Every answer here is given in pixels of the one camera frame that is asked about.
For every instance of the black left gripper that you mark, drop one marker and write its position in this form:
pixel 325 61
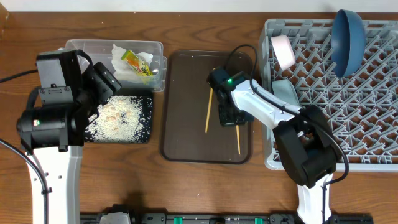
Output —
pixel 105 82

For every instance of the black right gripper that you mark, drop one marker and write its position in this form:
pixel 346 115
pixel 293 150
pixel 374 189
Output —
pixel 232 115

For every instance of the wooden chopstick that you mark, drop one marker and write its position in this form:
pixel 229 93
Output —
pixel 209 109
pixel 238 139

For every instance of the white tissue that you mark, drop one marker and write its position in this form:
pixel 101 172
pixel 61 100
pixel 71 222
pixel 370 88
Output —
pixel 122 70

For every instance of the yellow green snack wrapper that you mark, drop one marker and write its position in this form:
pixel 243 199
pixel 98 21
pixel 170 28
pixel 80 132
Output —
pixel 139 62

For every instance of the white rice pile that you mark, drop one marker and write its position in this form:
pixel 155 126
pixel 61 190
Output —
pixel 116 119

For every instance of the light blue bowl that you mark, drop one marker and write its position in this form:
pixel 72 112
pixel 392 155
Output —
pixel 284 90

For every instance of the white speckled bowl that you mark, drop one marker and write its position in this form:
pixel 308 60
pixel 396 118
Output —
pixel 283 51

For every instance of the dark blue plate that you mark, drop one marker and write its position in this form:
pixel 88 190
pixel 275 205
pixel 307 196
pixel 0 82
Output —
pixel 348 41

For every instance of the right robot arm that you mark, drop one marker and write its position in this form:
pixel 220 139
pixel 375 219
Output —
pixel 307 149

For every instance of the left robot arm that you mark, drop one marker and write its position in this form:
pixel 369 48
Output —
pixel 53 135

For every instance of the grey dishwasher rack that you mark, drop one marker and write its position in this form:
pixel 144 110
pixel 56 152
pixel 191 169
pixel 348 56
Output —
pixel 361 109

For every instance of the clear plastic bin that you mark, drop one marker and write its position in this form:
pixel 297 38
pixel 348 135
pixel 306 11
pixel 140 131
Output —
pixel 101 51

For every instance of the black tray bin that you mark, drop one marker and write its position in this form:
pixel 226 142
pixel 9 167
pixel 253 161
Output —
pixel 149 102

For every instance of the brown serving tray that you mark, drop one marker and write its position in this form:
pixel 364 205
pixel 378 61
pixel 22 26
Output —
pixel 186 102

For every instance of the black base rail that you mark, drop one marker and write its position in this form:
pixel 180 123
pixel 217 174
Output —
pixel 121 214

